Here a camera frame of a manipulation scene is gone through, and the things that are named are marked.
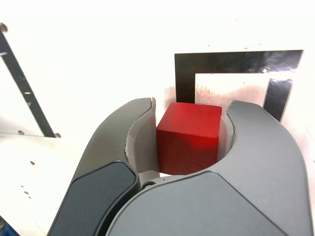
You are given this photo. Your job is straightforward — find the black tape strip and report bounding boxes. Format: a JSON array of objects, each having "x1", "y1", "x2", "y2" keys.
[{"x1": 0, "y1": 30, "x2": 56, "y2": 138}]

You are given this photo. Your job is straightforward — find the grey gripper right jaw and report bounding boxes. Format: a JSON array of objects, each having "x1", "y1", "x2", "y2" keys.
[{"x1": 104, "y1": 99, "x2": 315, "y2": 236}]

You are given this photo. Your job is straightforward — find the red cube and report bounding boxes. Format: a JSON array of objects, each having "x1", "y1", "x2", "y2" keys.
[{"x1": 156, "y1": 102, "x2": 223, "y2": 177}]

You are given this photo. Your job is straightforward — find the black tape square outline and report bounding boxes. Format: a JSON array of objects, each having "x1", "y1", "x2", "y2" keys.
[{"x1": 174, "y1": 50, "x2": 305, "y2": 122}]

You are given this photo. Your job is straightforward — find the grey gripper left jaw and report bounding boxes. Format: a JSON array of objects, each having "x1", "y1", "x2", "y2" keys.
[{"x1": 48, "y1": 97, "x2": 162, "y2": 236}]

